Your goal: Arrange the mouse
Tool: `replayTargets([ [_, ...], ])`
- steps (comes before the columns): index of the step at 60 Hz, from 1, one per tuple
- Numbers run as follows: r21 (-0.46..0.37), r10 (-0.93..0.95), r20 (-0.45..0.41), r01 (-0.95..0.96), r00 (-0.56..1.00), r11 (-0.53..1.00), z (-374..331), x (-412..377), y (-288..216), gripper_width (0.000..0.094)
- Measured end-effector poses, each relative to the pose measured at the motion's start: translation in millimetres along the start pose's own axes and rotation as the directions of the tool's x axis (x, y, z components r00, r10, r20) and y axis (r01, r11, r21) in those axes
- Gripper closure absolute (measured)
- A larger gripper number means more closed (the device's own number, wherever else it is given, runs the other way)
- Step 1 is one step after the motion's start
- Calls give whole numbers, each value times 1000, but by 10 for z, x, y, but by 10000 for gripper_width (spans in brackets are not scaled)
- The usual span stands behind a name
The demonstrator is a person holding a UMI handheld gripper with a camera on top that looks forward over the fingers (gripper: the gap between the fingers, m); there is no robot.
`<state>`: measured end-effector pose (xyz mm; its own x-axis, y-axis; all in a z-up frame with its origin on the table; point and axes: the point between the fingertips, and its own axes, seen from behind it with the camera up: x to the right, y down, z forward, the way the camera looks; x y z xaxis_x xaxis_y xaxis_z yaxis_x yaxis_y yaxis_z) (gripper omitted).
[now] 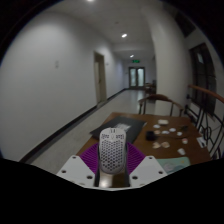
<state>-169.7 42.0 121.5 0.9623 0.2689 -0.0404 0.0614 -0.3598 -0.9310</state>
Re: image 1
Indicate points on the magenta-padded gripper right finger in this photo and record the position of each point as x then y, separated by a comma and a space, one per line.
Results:
146, 168

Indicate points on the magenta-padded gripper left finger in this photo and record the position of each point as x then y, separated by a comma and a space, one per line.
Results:
77, 167

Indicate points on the white honeycomb computer mouse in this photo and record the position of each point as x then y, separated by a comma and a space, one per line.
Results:
112, 150

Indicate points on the light green mouse pad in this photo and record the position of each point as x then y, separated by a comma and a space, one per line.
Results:
173, 164

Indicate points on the black rectangular mouse pad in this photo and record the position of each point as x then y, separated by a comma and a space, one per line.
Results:
133, 126

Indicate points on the beige shell-like piece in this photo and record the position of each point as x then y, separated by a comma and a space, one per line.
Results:
156, 145
165, 144

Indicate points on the small black block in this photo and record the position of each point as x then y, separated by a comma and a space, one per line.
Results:
150, 135

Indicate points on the small white round piece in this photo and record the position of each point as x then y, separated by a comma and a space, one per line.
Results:
181, 151
172, 129
165, 132
179, 133
184, 141
156, 126

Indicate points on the small white flat box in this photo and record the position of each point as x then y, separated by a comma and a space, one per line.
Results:
163, 122

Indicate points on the white paper card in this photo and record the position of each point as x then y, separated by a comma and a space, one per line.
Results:
201, 142

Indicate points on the wooden round-back armchair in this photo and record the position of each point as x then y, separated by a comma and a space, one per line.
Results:
160, 97

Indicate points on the distant wooden chair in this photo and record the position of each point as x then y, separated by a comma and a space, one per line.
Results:
150, 87

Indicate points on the glass double door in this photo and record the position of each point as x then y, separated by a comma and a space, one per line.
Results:
137, 77

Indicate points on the beige side door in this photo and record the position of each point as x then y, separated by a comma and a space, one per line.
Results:
100, 78

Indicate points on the dark framed window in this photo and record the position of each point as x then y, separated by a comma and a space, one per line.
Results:
201, 78

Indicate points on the green exit sign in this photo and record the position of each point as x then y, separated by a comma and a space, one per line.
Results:
135, 61

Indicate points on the group of ceiling lights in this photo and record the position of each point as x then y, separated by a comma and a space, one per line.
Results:
124, 35

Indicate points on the wooden chair with black frame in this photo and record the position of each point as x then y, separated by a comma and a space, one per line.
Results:
213, 116

